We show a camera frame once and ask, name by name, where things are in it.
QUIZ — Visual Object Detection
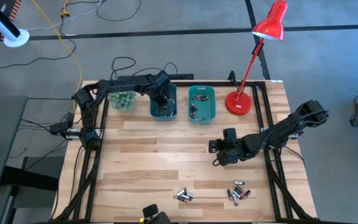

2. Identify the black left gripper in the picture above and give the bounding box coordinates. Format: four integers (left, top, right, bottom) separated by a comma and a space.
149, 83, 171, 116

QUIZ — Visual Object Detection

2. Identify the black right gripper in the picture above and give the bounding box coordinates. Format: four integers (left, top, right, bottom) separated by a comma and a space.
209, 138, 250, 166

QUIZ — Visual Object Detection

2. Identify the blue plastic bin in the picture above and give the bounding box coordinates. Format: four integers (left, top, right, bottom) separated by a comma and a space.
149, 82, 178, 122

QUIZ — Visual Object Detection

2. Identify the green plastic bin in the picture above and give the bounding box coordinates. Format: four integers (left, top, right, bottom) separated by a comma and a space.
188, 85, 217, 124

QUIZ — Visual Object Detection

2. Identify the green succulent in patterned pot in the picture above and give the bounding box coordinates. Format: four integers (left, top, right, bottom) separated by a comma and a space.
108, 90, 137, 111

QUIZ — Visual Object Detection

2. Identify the red desk lamp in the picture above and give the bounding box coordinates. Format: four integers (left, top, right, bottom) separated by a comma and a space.
224, 0, 289, 116

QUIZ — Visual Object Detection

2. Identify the black device with yellow tag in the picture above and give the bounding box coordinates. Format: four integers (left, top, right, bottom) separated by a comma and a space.
140, 203, 171, 224

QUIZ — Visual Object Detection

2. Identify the black power adapter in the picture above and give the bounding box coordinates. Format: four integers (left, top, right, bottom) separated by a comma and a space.
48, 112, 75, 135

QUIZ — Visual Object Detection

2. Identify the yellow power plug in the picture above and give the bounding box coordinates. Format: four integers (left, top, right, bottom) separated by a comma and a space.
60, 0, 71, 18

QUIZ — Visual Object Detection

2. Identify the white pole with round base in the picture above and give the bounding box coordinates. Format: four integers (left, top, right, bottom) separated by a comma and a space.
0, 0, 30, 49

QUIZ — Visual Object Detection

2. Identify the dark grey desk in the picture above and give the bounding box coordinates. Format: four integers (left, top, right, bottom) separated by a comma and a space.
0, 95, 29, 191

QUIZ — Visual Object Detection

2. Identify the orange black striped tape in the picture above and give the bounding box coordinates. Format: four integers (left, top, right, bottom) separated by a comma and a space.
1, 0, 23, 23

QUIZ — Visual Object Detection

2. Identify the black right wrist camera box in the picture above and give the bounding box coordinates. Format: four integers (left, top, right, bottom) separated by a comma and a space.
222, 127, 237, 142

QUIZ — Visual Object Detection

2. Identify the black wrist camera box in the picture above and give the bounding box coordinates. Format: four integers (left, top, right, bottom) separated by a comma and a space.
155, 70, 172, 85
222, 127, 237, 142

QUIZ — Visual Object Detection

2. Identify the black aluminium table frame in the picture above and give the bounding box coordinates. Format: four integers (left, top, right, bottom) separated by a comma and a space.
53, 80, 318, 224

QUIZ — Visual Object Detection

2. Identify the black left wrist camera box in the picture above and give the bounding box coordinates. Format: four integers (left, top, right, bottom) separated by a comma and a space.
155, 70, 172, 85

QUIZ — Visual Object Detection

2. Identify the black left wrist camera cable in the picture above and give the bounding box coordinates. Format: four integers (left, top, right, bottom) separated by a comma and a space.
132, 62, 179, 77

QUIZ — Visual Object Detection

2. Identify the black floor cable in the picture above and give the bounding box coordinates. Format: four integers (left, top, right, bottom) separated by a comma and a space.
109, 56, 137, 81
0, 14, 77, 70
96, 0, 142, 22

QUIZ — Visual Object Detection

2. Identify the yellow power cable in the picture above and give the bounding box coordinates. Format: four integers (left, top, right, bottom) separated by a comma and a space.
30, 0, 83, 94

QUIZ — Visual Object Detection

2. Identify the grey floor cable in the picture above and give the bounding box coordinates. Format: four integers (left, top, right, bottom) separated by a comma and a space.
23, 0, 107, 32

